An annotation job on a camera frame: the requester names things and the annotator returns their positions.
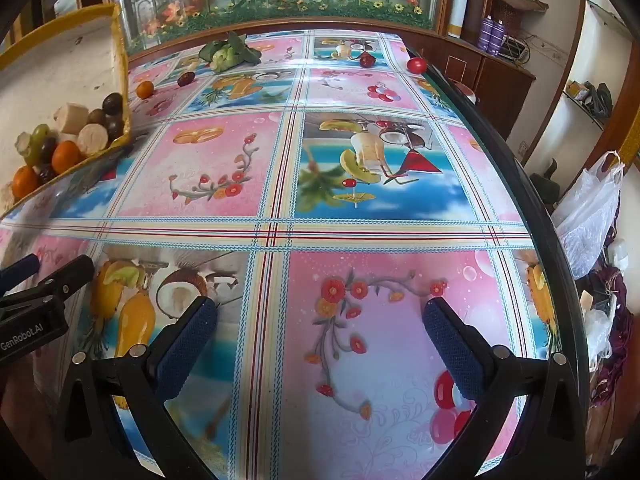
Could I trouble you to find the dark bag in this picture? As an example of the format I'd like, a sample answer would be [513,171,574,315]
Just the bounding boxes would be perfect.
[582,80,614,118]

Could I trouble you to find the metal wire rack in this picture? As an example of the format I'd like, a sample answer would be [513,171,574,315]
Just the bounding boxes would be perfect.
[500,35,531,63]

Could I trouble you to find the printed fruit tablecloth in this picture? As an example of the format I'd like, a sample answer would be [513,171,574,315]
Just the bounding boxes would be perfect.
[0,30,551,480]

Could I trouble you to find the purple cloth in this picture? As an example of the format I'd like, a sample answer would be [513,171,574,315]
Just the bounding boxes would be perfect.
[585,265,631,411]

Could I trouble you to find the wicker basket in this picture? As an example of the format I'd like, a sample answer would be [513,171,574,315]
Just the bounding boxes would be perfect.
[492,0,546,31]

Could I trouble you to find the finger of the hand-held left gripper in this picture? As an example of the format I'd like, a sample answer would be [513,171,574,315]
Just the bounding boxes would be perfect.
[0,255,96,309]
[0,254,41,287]

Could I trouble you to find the white plastic jug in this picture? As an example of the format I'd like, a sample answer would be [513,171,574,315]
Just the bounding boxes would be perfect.
[607,240,631,271]

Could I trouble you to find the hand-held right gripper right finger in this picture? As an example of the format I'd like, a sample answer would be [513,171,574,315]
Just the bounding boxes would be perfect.
[422,297,586,480]

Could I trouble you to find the white foam box yellow tape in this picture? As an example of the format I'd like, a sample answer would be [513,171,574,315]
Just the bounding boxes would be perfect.
[0,2,135,211]

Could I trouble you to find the white plastic bag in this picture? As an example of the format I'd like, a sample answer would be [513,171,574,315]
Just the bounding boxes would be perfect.
[550,150,626,281]

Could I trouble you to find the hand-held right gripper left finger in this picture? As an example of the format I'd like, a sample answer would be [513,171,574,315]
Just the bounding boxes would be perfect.
[52,296,236,480]

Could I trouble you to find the red and white stool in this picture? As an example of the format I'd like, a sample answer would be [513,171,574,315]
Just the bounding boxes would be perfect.
[447,79,478,106]

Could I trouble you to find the wooden sideboard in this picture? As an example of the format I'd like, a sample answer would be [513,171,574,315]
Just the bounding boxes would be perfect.
[405,30,537,142]

